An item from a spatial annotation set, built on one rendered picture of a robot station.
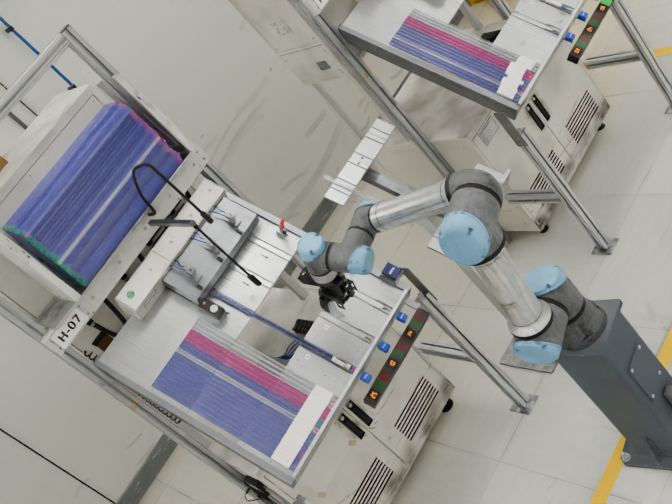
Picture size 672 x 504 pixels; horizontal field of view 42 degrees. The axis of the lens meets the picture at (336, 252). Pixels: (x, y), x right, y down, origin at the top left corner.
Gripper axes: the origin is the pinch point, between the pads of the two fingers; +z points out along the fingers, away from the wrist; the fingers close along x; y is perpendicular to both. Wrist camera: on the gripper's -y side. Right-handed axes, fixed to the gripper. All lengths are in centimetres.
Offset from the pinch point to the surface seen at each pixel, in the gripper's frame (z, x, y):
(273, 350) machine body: 55, -6, -44
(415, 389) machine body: 76, 9, 4
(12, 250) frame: -43, -38, -73
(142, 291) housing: -8, -24, -56
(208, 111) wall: 89, 101, -175
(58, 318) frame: -20, -45, -65
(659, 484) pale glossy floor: 53, 7, 93
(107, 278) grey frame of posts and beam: -16, -27, -63
